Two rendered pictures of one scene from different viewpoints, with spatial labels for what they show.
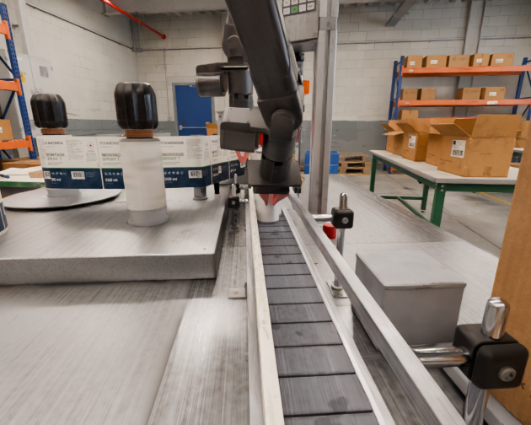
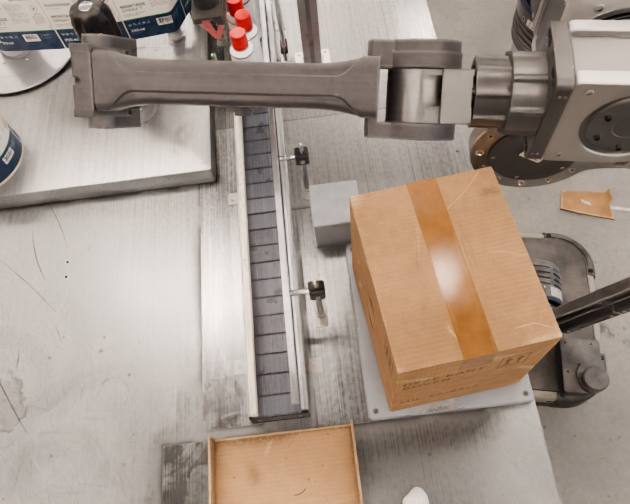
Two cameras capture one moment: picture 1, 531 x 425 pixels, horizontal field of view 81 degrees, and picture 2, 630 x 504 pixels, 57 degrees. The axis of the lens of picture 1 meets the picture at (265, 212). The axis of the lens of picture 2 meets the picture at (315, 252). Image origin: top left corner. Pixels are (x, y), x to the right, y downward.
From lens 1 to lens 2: 89 cm
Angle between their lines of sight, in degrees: 48
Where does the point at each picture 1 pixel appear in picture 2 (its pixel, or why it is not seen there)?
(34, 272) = (81, 193)
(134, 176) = not seen: hidden behind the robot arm
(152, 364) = (193, 263)
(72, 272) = (108, 190)
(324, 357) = (277, 268)
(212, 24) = not seen: outside the picture
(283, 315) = (259, 239)
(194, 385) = (217, 275)
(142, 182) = not seen: hidden behind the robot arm
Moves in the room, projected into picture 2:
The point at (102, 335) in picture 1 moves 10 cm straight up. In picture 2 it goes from (157, 244) to (141, 222)
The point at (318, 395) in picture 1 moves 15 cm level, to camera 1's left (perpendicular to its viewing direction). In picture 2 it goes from (270, 288) to (195, 292)
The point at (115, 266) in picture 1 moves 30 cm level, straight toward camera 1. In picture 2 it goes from (138, 184) to (192, 289)
